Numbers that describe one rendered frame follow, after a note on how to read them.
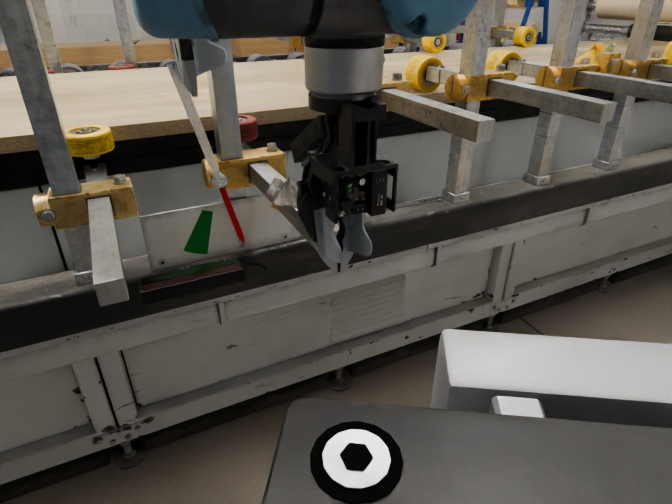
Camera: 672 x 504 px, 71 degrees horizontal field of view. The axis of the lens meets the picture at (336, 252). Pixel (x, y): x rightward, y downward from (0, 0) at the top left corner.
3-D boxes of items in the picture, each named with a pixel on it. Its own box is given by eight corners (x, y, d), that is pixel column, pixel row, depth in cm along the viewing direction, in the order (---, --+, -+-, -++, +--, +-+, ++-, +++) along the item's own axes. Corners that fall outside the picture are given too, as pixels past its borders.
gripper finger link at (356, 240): (356, 290, 54) (357, 217, 49) (333, 266, 59) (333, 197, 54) (379, 283, 55) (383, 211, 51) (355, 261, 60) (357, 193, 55)
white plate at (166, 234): (295, 240, 89) (292, 190, 84) (151, 271, 79) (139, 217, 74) (294, 238, 90) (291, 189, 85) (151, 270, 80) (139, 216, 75)
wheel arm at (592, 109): (613, 121, 76) (619, 98, 74) (598, 124, 74) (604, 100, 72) (428, 77, 115) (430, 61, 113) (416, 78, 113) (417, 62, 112)
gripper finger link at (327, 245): (331, 297, 53) (330, 222, 48) (310, 272, 57) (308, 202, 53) (356, 290, 54) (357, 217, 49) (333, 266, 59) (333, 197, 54)
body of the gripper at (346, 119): (332, 231, 47) (331, 106, 41) (299, 200, 53) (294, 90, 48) (397, 216, 50) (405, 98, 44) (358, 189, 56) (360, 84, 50)
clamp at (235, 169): (286, 180, 83) (285, 152, 81) (210, 193, 78) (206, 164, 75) (275, 171, 88) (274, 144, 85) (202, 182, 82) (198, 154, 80)
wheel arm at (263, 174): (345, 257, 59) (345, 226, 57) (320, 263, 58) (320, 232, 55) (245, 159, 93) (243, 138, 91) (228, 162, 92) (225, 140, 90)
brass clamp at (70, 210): (139, 217, 74) (132, 187, 71) (41, 234, 69) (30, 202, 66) (135, 203, 79) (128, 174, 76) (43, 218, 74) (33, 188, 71)
